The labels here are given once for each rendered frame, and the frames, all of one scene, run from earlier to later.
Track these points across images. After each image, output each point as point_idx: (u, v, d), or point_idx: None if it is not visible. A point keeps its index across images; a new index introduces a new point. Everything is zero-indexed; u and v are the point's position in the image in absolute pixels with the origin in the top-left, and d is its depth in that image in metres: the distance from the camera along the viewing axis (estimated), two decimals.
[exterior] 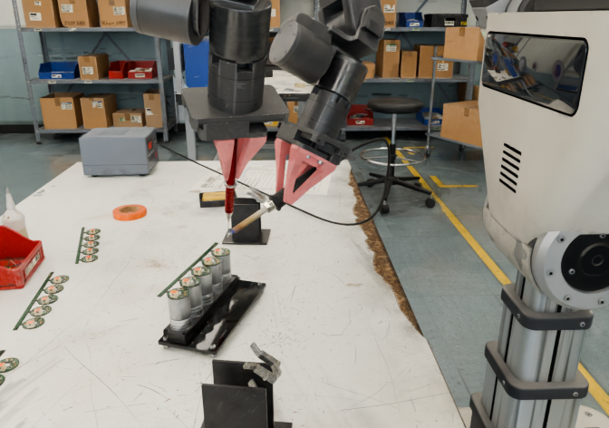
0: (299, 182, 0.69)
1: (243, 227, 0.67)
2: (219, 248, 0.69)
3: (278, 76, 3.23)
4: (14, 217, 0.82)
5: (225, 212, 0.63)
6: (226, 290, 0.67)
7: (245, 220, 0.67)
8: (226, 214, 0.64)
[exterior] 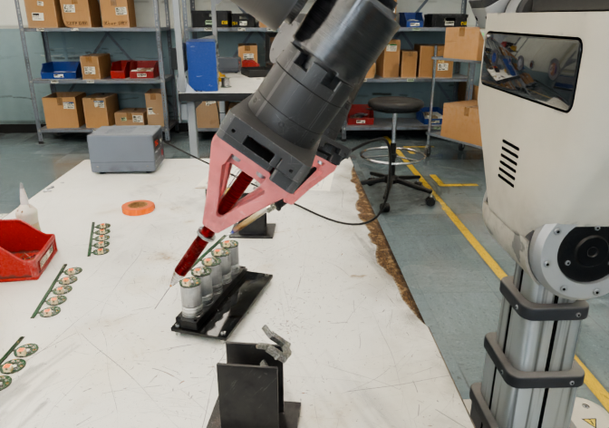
0: None
1: (243, 227, 0.67)
2: (227, 240, 0.71)
3: None
4: (27, 211, 0.84)
5: (179, 276, 0.42)
6: (234, 280, 0.70)
7: (245, 220, 0.67)
8: (173, 278, 0.43)
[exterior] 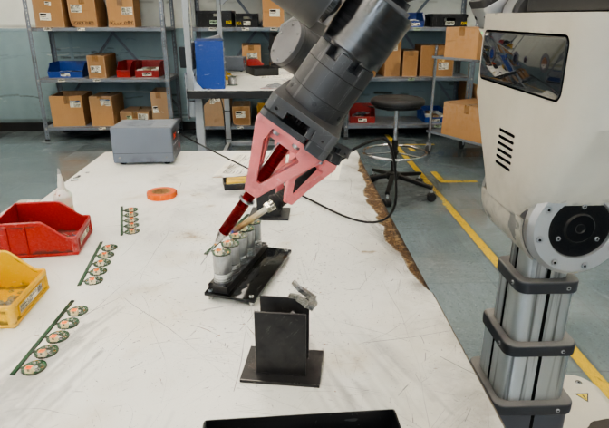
0: (299, 182, 0.69)
1: (243, 227, 0.67)
2: None
3: (284, 74, 3.33)
4: (63, 195, 0.92)
5: (223, 235, 0.50)
6: (257, 254, 0.77)
7: (245, 220, 0.67)
8: (217, 238, 0.50)
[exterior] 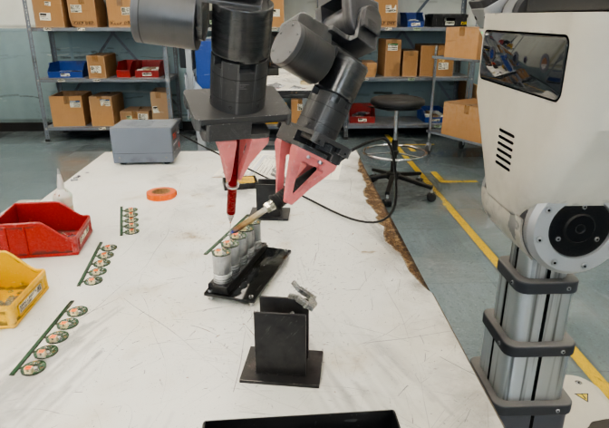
0: (299, 182, 0.69)
1: (243, 227, 0.67)
2: None
3: (284, 74, 3.33)
4: (63, 195, 0.92)
5: (227, 214, 0.63)
6: (257, 254, 0.77)
7: (245, 220, 0.67)
8: (227, 216, 0.64)
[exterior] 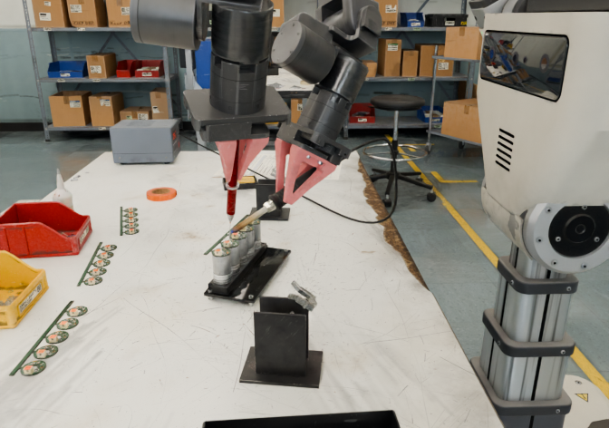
0: (299, 182, 0.69)
1: (243, 227, 0.67)
2: None
3: (284, 74, 3.33)
4: (63, 195, 0.92)
5: (227, 214, 0.63)
6: (257, 255, 0.77)
7: (245, 220, 0.67)
8: (227, 216, 0.64)
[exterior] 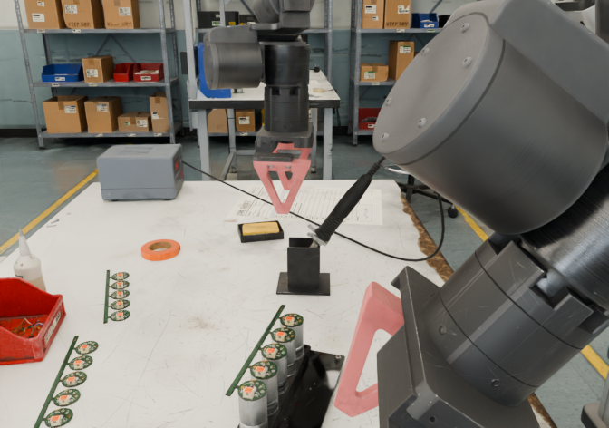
0: (335, 210, 0.69)
1: None
2: (288, 314, 0.55)
3: None
4: (28, 264, 0.68)
5: None
6: (299, 369, 0.53)
7: None
8: None
